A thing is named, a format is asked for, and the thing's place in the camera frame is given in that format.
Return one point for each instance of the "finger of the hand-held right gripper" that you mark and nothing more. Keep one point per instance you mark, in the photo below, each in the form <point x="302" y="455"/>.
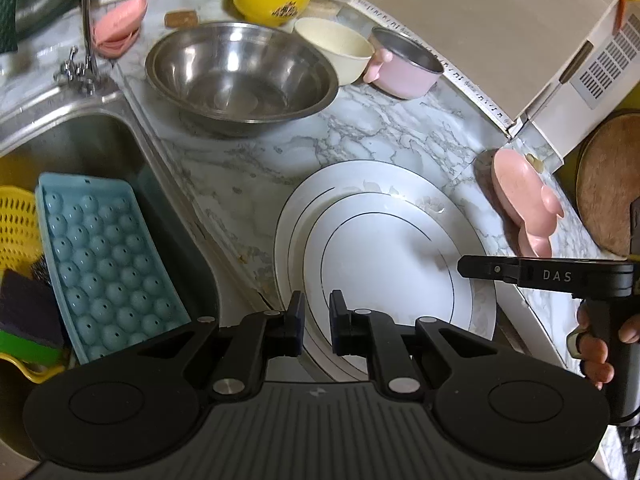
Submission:
<point x="482" y="267"/>

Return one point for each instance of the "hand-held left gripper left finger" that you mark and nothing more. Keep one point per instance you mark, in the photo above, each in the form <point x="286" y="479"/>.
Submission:
<point x="297" y="321"/>

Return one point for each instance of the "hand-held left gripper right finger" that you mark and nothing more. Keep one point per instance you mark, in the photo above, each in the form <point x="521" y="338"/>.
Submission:
<point x="336" y="326"/>

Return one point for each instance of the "small white plate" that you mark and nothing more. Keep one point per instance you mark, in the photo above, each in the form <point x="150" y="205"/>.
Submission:
<point x="390" y="260"/>

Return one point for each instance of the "pink pig-shaped plate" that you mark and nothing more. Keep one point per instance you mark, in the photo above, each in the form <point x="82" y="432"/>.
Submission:
<point x="520" y="190"/>

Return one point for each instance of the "large white plate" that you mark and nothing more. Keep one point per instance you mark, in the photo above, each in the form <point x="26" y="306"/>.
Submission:
<point x="350" y="180"/>

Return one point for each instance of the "pink steel pot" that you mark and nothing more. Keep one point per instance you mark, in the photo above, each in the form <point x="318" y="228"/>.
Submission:
<point x="405" y="79"/>

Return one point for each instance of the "cream bowl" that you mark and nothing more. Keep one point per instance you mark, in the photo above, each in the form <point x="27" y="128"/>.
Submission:
<point x="330" y="40"/>

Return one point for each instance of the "person's right hand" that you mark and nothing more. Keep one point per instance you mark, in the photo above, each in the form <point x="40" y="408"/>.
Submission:
<point x="597" y="366"/>

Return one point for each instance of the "round wooden cutting board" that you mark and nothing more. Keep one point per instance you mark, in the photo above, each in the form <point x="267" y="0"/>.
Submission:
<point x="610" y="185"/>

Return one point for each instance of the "blue ice tray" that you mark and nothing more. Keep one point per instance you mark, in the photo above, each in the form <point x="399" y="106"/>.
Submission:
<point x="100" y="260"/>

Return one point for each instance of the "white vented appliance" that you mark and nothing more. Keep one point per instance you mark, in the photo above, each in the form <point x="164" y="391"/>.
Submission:
<point x="607" y="60"/>

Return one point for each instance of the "large stainless steel bowl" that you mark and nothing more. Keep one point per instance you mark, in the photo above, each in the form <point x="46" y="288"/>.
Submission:
<point x="240" y="75"/>

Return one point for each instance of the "stainless steel sink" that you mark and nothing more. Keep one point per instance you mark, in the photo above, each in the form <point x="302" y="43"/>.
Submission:
<point x="115" y="145"/>

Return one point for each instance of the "steel wool scrubber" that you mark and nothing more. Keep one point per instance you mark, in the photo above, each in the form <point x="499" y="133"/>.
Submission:
<point x="40" y="270"/>

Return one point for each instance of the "purple green sponge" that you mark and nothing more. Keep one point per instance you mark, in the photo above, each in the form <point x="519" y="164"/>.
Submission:
<point x="25" y="310"/>

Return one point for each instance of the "yellow plastic colander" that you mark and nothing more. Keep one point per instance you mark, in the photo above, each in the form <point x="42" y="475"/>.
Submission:
<point x="15" y="230"/>

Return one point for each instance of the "yellow ceramic bowl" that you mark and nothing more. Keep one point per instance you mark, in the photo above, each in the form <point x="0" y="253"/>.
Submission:
<point x="260" y="7"/>

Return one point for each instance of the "brown patch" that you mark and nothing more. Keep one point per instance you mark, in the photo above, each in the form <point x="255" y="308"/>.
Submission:
<point x="180" y="19"/>

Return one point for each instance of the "pink soap dish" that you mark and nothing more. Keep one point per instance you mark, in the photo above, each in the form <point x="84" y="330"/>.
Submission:
<point x="117" y="22"/>

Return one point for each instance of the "steel faucet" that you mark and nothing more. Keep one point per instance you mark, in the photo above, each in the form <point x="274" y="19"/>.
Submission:
<point x="89" y="25"/>

